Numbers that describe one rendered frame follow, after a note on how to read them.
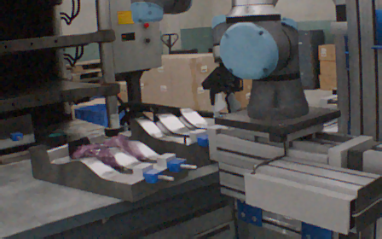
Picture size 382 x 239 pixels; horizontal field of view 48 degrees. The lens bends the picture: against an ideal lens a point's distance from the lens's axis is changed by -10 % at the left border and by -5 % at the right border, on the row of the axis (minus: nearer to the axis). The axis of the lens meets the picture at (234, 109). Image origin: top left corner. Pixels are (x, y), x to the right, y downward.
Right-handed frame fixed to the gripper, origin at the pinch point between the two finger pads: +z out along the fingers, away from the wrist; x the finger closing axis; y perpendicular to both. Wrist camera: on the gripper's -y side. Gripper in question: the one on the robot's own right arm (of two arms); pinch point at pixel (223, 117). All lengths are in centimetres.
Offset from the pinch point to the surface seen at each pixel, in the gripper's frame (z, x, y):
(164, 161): 12.4, -29.2, 6.4
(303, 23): -178, 591, -449
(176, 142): 7.7, -17.3, -4.2
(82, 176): 16, -51, -8
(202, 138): 6.6, -12.7, 4.0
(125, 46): -38, 5, -80
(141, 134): 4.8, -17.5, -27.3
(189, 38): -181, 498, -704
